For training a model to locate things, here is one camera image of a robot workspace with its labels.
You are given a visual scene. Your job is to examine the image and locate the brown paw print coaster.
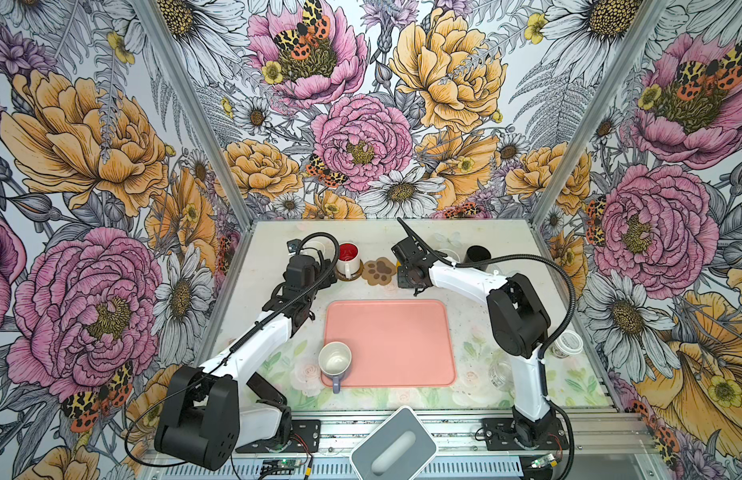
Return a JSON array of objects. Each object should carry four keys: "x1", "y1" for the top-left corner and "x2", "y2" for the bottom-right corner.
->
[{"x1": 361, "y1": 257, "x2": 397, "y2": 286}]

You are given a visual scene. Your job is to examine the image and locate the white mug red inside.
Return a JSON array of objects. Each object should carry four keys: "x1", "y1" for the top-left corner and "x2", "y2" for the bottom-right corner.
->
[{"x1": 336, "y1": 243, "x2": 362, "y2": 276}]

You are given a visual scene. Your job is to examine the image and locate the black mug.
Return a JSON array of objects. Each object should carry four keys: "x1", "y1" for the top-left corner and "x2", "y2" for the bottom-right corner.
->
[{"x1": 465, "y1": 245, "x2": 492, "y2": 271}]

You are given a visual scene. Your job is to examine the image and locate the white mug purple handle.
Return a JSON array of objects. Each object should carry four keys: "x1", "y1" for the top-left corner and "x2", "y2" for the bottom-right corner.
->
[{"x1": 318, "y1": 341, "x2": 353, "y2": 394}]

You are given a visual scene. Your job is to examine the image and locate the white mug off tray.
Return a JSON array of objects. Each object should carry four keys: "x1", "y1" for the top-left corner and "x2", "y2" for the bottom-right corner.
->
[{"x1": 301, "y1": 237, "x2": 335, "y2": 263}]

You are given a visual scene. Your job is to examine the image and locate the glossy brown round coaster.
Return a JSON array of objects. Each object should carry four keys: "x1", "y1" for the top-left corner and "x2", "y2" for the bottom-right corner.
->
[{"x1": 334, "y1": 264, "x2": 364, "y2": 282}]

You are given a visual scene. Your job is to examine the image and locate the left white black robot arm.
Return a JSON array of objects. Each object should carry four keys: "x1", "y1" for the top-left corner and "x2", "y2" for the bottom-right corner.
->
[{"x1": 154, "y1": 232, "x2": 340, "y2": 470}]

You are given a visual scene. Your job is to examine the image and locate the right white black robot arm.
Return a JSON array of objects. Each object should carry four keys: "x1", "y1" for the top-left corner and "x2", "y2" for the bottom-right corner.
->
[{"x1": 392, "y1": 218, "x2": 576, "y2": 450}]

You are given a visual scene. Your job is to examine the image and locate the clear glass cup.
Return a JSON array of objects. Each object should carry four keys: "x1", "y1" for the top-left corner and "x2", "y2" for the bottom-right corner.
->
[{"x1": 489, "y1": 360, "x2": 514, "y2": 392}]

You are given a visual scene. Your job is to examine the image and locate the pink rectangular tray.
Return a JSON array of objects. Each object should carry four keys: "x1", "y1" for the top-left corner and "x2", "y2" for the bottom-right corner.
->
[{"x1": 324, "y1": 300, "x2": 457, "y2": 388}]

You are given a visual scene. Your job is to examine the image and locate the black rectangular remote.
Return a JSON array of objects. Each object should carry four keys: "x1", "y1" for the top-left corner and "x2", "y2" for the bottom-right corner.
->
[{"x1": 246, "y1": 373, "x2": 287, "y2": 406}]

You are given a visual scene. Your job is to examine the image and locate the green circuit board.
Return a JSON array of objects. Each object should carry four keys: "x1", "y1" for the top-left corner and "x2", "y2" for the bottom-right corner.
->
[{"x1": 259, "y1": 459, "x2": 298, "y2": 477}]

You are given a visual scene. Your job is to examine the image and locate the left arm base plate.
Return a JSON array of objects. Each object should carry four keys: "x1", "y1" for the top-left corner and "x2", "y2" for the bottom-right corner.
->
[{"x1": 237, "y1": 420, "x2": 322, "y2": 454}]

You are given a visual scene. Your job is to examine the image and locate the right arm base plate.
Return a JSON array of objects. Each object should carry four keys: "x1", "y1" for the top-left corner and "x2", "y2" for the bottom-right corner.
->
[{"x1": 481, "y1": 417, "x2": 570, "y2": 452}]

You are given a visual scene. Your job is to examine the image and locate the aluminium front rail frame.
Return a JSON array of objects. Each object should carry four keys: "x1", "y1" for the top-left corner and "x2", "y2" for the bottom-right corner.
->
[{"x1": 141, "y1": 404, "x2": 669, "y2": 479}]

